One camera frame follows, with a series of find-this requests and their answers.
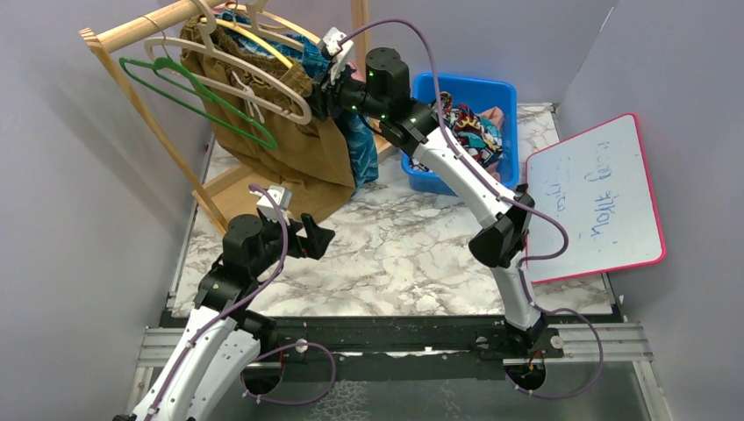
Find yellow hanger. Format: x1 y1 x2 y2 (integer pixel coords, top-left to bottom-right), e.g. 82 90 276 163
199 16 293 69

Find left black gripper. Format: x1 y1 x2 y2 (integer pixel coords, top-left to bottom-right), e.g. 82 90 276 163
251 210 335 276

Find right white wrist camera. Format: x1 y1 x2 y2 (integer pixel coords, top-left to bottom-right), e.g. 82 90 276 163
318 27 354 84

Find wooden clothes rack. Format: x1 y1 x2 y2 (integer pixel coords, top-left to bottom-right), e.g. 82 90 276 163
79 1 370 234

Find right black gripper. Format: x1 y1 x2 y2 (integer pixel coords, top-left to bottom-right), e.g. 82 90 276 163
291 61 386 125

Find mustard brown shorts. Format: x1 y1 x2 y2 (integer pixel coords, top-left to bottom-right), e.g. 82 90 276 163
180 26 356 222

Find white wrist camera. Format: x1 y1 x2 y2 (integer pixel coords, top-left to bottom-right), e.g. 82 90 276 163
318 27 354 84
248 183 292 225

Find blue plastic bin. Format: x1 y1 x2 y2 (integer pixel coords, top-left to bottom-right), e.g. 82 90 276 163
401 73 520 196

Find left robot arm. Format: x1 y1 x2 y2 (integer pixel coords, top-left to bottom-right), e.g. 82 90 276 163
122 213 335 420

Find comic print shorts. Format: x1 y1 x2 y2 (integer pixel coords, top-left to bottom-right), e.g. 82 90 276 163
440 91 495 168

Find pink shorts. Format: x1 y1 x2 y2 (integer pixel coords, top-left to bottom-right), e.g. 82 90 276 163
479 107 504 181

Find beige wooden hanger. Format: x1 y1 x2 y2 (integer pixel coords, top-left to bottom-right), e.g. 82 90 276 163
225 0 320 48
144 1 312 125

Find green hanger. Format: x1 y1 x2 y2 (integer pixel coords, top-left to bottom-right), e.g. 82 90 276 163
118 54 280 151

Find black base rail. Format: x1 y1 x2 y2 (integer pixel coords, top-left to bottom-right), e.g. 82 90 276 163
160 310 626 385

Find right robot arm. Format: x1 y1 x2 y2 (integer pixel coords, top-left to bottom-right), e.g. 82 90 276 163
309 45 547 357

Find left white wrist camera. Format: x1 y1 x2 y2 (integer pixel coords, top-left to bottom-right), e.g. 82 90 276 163
248 183 292 225

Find pink framed whiteboard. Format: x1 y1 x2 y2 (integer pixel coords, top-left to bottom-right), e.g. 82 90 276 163
525 113 667 283

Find teal patterned shorts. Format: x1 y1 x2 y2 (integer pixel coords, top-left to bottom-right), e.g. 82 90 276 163
223 27 379 190

